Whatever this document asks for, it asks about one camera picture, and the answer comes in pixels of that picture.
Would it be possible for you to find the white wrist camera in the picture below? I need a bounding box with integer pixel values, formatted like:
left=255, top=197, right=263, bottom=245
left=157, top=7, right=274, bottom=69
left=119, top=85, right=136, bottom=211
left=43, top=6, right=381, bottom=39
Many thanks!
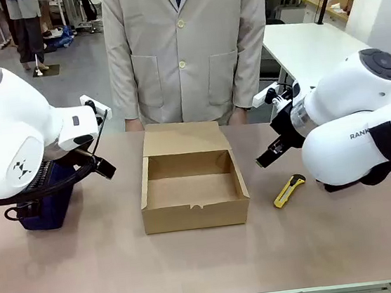
left=249, top=82, right=282, bottom=109
left=79, top=91, right=113, bottom=122

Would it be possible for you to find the person's right hand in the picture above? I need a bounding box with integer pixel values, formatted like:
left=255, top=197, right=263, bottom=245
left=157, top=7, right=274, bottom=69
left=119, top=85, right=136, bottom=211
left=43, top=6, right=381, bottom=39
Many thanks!
left=123, top=116, right=144, bottom=134

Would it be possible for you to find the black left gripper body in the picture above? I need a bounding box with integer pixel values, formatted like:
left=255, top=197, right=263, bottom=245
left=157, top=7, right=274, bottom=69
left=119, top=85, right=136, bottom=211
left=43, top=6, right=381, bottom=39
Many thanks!
left=45, top=140, right=98, bottom=173

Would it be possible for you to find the yellow utility knife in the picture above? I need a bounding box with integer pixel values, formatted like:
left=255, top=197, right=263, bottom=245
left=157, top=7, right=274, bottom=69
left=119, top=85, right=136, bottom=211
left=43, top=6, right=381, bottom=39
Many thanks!
left=270, top=172, right=310, bottom=210

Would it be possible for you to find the person in beige coat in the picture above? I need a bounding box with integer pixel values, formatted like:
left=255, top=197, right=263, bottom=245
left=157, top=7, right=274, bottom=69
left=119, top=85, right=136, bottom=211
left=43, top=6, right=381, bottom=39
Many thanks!
left=99, top=0, right=280, bottom=138

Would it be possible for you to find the wooden workbench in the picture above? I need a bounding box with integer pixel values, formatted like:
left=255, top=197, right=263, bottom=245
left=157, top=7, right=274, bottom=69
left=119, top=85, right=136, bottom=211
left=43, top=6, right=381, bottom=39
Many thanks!
left=296, top=0, right=359, bottom=29

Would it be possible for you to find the brown cardboard box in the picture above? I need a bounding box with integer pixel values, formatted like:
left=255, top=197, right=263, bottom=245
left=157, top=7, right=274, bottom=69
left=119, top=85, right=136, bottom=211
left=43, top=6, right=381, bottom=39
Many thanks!
left=131, top=114, right=253, bottom=237

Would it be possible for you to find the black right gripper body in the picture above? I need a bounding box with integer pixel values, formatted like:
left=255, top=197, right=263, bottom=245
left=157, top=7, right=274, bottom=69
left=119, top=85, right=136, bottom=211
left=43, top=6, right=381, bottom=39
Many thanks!
left=267, top=100, right=308, bottom=152

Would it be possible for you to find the bystander in grey clothes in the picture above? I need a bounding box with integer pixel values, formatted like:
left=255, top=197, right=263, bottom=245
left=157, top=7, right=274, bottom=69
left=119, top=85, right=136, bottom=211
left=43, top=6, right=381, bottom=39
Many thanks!
left=5, top=0, right=49, bottom=73

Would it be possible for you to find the large white table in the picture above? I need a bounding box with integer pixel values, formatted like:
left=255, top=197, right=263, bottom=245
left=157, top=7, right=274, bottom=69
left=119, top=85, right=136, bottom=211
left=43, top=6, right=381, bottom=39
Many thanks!
left=258, top=10, right=391, bottom=88

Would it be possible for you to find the navy blue bag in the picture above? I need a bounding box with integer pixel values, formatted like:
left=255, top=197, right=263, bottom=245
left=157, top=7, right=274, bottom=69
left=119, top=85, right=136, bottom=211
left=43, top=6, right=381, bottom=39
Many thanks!
left=0, top=155, right=87, bottom=235

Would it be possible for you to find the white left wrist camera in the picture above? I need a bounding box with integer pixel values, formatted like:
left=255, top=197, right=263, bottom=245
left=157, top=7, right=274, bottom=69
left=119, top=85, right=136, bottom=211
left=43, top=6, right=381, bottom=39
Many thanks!
left=79, top=91, right=113, bottom=122

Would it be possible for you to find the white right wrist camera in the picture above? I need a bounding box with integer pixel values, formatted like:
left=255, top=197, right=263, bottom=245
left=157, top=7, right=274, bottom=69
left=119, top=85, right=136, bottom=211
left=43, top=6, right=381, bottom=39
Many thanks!
left=249, top=82, right=282, bottom=109

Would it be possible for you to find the person's left hand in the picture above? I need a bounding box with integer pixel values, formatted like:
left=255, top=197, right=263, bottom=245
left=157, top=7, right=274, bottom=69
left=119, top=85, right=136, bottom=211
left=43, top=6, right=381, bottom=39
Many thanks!
left=228, top=105, right=250, bottom=126

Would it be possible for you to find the black stand pole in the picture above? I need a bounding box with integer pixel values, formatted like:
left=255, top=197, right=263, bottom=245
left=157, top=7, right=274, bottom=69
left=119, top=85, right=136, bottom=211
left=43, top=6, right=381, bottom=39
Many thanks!
left=312, top=0, right=342, bottom=27

